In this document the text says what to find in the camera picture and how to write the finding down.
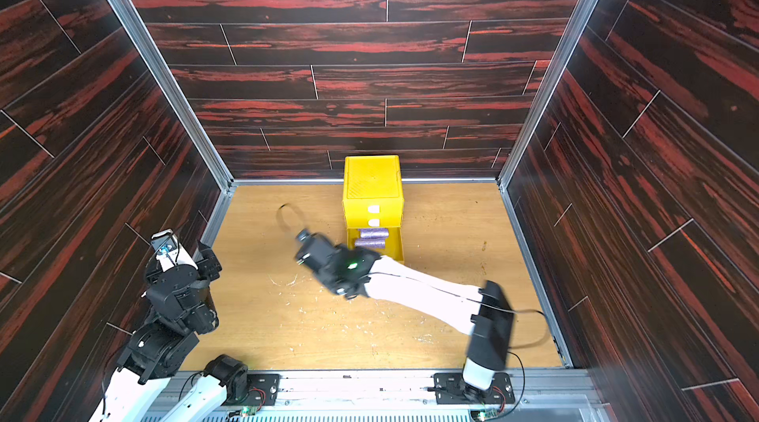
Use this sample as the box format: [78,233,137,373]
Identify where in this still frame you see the purple trash bag roll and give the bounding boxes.
[359,228,389,239]
[354,238,387,249]

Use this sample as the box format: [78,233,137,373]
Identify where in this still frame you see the yellow plastic drawer box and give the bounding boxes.
[342,155,404,263]

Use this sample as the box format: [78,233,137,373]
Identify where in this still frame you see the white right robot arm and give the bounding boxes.
[295,229,515,397]

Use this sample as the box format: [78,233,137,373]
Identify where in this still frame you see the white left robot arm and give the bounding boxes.
[90,229,250,421]

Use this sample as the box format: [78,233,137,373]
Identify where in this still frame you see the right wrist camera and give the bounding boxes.
[296,229,312,243]

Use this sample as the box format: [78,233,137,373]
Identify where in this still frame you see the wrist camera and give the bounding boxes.
[150,229,179,258]
[296,229,312,243]

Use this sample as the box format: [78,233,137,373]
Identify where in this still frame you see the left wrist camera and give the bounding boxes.
[150,229,179,258]

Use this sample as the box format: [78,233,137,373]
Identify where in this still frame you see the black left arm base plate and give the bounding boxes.
[203,373,282,408]

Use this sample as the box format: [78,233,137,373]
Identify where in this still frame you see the aluminium enclosure frame rail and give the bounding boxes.
[76,0,624,422]

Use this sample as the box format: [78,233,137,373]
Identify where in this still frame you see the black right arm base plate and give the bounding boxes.
[429,372,516,405]

